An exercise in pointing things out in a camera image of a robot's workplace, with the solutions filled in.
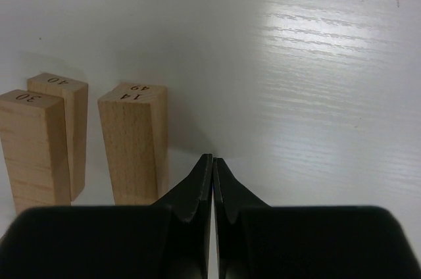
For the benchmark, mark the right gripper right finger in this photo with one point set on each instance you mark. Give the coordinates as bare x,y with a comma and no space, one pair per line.
242,227

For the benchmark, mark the long light wood block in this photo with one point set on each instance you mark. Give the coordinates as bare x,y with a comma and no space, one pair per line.
33,138

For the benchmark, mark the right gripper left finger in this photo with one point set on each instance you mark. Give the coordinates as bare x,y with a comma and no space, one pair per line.
186,251

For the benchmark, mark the long pale wood block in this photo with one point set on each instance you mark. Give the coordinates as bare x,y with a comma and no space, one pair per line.
75,96

